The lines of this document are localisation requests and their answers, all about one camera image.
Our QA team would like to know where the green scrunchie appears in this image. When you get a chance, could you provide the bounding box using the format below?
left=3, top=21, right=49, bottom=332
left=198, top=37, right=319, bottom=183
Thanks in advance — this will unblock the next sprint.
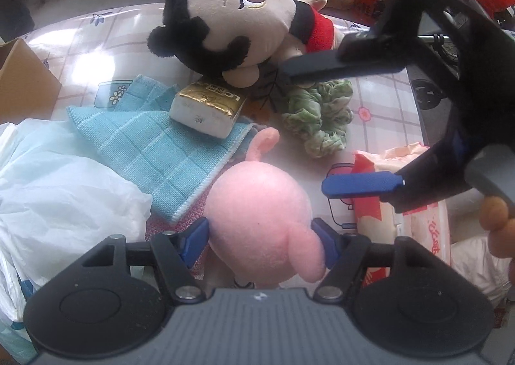
left=282, top=79, right=354, bottom=158

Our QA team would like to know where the gold tissue pack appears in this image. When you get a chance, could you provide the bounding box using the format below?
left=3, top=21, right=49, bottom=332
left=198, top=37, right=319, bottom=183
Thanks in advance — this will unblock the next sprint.
left=169, top=81, right=247, bottom=138

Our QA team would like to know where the pale pink plastic bag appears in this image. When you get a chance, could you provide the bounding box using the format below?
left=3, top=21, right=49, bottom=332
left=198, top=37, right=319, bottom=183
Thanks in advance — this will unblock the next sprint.
left=448, top=236, right=511, bottom=305

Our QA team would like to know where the black haired plush doll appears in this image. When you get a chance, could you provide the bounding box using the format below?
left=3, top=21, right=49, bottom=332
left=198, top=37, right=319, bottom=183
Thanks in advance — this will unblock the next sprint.
left=147, top=0, right=347, bottom=88

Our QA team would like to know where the white plastic bag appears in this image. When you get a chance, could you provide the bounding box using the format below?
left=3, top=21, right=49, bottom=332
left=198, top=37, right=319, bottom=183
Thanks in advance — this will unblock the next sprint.
left=0, top=117, right=154, bottom=321

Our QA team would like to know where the peach wet wipes pack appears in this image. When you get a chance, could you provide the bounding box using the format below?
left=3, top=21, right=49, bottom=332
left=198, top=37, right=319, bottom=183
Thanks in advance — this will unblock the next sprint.
left=352, top=142, right=453, bottom=289

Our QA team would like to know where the pink plush toy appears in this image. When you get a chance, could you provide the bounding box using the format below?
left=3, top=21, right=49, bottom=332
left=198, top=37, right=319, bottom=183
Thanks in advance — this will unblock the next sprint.
left=203, top=127, right=326, bottom=283

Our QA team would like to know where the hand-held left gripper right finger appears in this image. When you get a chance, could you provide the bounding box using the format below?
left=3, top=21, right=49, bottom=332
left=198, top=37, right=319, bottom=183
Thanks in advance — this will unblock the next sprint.
left=312, top=217, right=437, bottom=303

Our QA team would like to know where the cardboard box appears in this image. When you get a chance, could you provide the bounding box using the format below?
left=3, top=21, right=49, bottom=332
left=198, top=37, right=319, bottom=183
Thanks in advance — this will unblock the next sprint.
left=0, top=38, right=63, bottom=124

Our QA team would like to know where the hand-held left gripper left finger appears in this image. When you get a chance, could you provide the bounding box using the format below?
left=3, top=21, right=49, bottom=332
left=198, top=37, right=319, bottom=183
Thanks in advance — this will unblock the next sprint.
left=80, top=218, right=210, bottom=303

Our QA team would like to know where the light blue towel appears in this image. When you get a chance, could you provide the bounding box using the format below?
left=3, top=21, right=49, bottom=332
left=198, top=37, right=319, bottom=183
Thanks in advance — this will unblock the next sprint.
left=66, top=74, right=258, bottom=225

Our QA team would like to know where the pink knitted sponge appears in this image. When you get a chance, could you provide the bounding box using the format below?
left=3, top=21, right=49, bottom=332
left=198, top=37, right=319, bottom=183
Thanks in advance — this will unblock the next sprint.
left=145, top=198, right=210, bottom=281

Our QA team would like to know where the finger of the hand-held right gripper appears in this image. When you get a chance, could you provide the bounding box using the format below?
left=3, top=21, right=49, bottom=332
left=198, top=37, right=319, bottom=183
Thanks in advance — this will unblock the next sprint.
left=321, top=136, right=479, bottom=215
left=279, top=0, right=447, bottom=88

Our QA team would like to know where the person's right hand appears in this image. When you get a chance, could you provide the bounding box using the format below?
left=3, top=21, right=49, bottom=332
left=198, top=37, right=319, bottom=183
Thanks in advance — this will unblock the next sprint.
left=479, top=195, right=515, bottom=260

